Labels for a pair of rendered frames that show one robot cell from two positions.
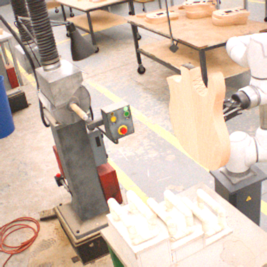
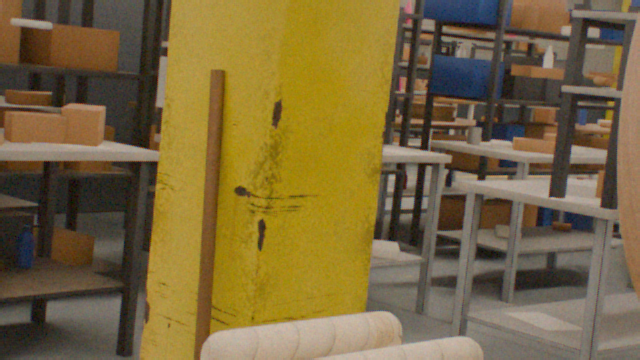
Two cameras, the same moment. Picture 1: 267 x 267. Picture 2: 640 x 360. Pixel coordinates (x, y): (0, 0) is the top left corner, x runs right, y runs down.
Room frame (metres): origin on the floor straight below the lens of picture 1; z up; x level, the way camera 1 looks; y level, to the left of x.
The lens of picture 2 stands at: (0.78, -0.71, 1.42)
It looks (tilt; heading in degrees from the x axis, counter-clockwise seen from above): 6 degrees down; 66
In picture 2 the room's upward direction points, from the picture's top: 6 degrees clockwise
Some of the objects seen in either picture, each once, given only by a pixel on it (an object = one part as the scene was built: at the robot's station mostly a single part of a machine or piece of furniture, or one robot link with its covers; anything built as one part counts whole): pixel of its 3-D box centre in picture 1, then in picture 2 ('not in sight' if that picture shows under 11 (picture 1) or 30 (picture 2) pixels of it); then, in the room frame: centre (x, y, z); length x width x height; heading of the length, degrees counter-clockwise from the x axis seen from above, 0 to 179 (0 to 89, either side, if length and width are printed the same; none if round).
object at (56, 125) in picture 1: (64, 111); not in sight; (2.33, 0.40, 1.11); 0.36 x 0.24 x 0.04; 22
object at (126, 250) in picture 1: (139, 240); not in sight; (1.16, 0.05, 1.02); 0.27 x 0.15 x 0.17; 22
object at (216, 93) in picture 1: (213, 86); not in sight; (1.15, -0.29, 1.64); 0.07 x 0.04 x 0.10; 21
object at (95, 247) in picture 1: (96, 223); not in sight; (2.33, 0.40, 0.12); 0.61 x 0.51 x 0.25; 112
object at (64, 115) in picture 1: (62, 95); not in sight; (2.28, 0.37, 1.25); 0.41 x 0.27 x 0.26; 22
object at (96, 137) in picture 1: (90, 126); not in sight; (2.39, 0.26, 0.93); 0.15 x 0.10 x 0.55; 22
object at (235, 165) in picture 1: (239, 149); not in sight; (1.88, -0.61, 0.87); 0.18 x 0.16 x 0.22; 83
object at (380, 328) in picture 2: (120, 213); (308, 341); (1.15, 0.10, 1.20); 0.20 x 0.03 x 0.03; 21
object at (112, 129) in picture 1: (110, 122); not in sight; (2.29, 0.12, 0.99); 0.24 x 0.21 x 0.26; 22
